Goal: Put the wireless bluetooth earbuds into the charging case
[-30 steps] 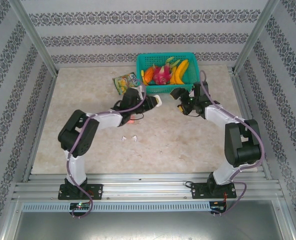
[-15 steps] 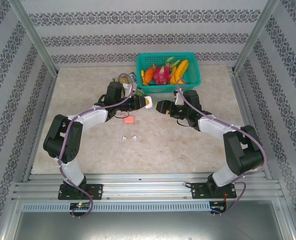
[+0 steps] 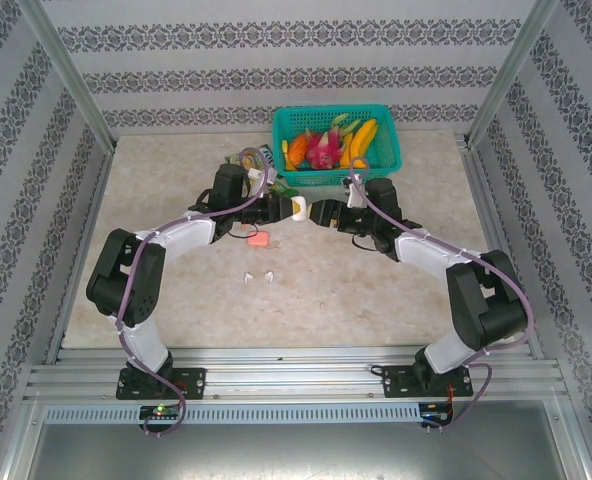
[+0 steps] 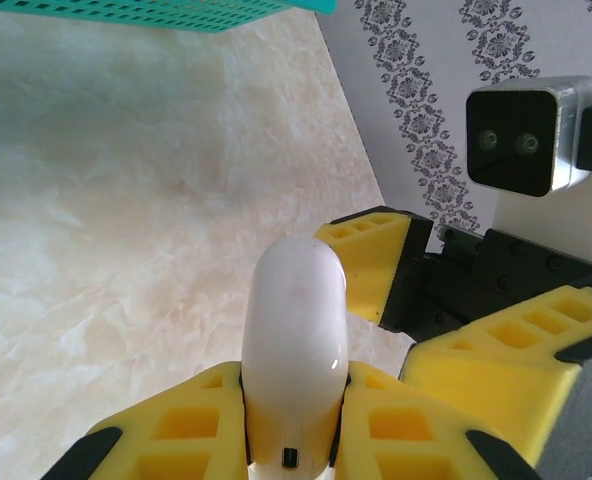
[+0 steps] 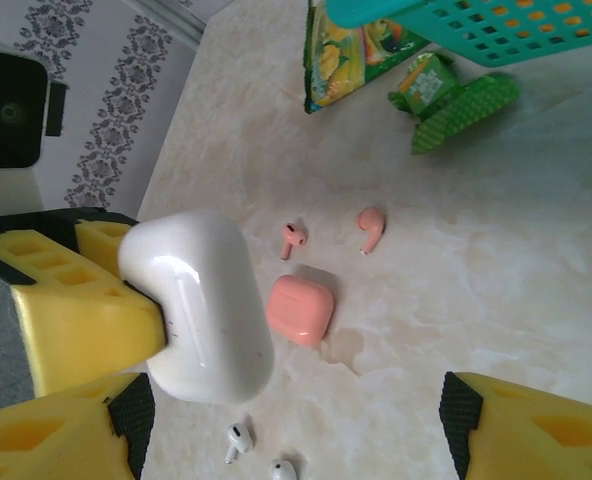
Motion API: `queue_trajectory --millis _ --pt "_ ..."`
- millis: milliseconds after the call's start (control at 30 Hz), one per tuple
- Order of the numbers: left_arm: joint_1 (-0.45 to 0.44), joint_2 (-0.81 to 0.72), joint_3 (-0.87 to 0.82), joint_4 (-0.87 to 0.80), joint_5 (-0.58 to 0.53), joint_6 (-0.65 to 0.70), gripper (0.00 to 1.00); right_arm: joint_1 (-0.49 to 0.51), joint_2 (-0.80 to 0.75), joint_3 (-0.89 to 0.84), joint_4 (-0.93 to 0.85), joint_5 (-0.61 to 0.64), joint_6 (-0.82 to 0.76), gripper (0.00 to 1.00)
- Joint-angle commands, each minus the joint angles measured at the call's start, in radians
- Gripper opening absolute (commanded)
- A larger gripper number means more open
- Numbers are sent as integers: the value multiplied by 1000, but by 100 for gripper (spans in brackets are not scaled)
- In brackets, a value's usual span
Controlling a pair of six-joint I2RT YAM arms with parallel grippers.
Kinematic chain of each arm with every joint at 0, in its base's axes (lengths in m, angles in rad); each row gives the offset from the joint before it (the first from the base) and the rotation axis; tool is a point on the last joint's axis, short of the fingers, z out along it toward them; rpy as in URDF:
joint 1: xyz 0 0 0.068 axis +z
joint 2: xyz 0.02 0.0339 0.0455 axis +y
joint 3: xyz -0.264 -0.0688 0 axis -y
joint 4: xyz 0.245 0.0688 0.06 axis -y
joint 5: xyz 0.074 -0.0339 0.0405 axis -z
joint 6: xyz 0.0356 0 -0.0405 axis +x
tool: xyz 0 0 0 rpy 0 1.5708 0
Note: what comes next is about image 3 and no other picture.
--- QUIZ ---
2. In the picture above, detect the small green wrapper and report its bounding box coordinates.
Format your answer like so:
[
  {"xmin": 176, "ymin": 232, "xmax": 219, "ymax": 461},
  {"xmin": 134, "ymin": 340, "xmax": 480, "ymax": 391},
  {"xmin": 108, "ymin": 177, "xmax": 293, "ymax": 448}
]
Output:
[{"xmin": 269, "ymin": 180, "xmax": 300, "ymax": 199}]

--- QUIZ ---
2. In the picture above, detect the green snack packet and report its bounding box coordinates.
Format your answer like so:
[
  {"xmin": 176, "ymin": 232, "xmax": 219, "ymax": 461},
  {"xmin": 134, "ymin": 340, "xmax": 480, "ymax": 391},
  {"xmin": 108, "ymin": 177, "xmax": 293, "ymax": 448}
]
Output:
[{"xmin": 224, "ymin": 143, "xmax": 277, "ymax": 174}]

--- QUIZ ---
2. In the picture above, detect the orange mango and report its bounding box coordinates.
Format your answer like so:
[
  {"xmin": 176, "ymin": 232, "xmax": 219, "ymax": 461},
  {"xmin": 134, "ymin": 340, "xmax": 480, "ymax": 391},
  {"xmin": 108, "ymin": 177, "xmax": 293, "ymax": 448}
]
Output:
[{"xmin": 288, "ymin": 132, "xmax": 310, "ymax": 167}]

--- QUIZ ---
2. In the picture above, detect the pink dragon fruit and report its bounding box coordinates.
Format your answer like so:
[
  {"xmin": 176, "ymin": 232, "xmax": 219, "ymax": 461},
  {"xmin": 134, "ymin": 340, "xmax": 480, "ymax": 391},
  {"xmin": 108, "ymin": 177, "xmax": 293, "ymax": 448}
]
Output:
[{"xmin": 303, "ymin": 127, "xmax": 348, "ymax": 171}]

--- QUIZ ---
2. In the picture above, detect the teal plastic basket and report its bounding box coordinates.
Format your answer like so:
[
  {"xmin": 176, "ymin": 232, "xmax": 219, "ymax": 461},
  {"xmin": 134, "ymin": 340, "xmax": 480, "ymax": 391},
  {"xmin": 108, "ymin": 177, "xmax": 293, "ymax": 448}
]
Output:
[{"xmin": 271, "ymin": 103, "xmax": 404, "ymax": 187}]

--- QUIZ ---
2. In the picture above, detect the slim yellow banana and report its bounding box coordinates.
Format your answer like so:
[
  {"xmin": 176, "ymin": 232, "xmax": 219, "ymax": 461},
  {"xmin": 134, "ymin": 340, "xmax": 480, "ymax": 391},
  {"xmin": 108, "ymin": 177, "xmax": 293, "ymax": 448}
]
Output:
[{"xmin": 338, "ymin": 132, "xmax": 356, "ymax": 170}]

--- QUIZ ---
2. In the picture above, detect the grey metal sheet panel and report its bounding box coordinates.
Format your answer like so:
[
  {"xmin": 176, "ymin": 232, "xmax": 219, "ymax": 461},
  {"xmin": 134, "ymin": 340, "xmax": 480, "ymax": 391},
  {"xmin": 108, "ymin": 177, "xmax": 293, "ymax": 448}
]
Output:
[{"xmin": 25, "ymin": 422, "xmax": 577, "ymax": 480}]

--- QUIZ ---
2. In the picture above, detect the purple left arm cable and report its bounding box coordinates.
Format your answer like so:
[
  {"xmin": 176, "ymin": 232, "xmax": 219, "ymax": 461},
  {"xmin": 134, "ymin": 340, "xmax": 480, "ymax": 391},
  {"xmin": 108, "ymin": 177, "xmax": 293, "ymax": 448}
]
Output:
[{"xmin": 115, "ymin": 146, "xmax": 271, "ymax": 439}]

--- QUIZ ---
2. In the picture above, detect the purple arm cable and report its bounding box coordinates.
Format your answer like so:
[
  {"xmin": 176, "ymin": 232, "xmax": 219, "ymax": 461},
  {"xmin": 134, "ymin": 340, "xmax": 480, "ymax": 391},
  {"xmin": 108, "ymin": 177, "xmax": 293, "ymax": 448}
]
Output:
[
  {"xmin": 348, "ymin": 156, "xmax": 535, "ymax": 435},
  {"xmin": 115, "ymin": 146, "xmax": 271, "ymax": 439}
]

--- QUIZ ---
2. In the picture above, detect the aluminium side rail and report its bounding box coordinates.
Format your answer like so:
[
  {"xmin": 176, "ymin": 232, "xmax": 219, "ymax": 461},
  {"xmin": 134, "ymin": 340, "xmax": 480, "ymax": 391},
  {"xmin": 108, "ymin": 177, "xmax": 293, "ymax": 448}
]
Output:
[
  {"xmin": 44, "ymin": 147, "xmax": 117, "ymax": 365},
  {"xmin": 463, "ymin": 144, "xmax": 545, "ymax": 360}
]

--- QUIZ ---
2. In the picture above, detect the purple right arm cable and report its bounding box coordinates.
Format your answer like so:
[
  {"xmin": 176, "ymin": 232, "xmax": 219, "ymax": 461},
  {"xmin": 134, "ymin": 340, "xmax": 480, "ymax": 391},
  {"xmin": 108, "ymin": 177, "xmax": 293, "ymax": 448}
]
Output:
[{"xmin": 348, "ymin": 156, "xmax": 535, "ymax": 435}]

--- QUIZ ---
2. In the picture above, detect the aluminium mounting rail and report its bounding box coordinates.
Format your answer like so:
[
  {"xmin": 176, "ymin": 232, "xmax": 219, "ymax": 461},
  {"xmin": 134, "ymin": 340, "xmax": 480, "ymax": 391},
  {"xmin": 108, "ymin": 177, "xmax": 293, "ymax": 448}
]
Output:
[{"xmin": 23, "ymin": 347, "xmax": 570, "ymax": 404}]

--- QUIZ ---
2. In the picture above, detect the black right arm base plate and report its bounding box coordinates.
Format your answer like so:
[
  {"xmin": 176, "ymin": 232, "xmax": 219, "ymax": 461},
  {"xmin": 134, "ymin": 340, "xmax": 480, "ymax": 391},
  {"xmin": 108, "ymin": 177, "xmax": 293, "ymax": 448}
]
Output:
[{"xmin": 381, "ymin": 364, "xmax": 473, "ymax": 400}]

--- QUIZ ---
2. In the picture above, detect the aluminium frame post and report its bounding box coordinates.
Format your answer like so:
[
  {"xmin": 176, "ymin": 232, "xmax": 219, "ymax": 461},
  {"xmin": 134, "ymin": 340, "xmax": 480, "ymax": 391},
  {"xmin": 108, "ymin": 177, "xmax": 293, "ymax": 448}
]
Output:
[
  {"xmin": 14, "ymin": 0, "xmax": 118, "ymax": 151},
  {"xmin": 467, "ymin": 0, "xmax": 561, "ymax": 147}
]

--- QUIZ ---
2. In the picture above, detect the slotted grey cable duct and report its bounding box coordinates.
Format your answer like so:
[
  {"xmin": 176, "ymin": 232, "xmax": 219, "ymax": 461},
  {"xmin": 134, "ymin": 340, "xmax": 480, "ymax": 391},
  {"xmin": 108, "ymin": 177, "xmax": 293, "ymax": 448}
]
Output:
[{"xmin": 43, "ymin": 403, "xmax": 422, "ymax": 425}]

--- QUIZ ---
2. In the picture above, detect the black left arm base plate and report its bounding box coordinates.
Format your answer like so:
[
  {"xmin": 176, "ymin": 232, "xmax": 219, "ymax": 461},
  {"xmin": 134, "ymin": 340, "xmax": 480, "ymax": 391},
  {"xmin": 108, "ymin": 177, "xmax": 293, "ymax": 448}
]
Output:
[{"xmin": 116, "ymin": 367, "xmax": 207, "ymax": 401}]

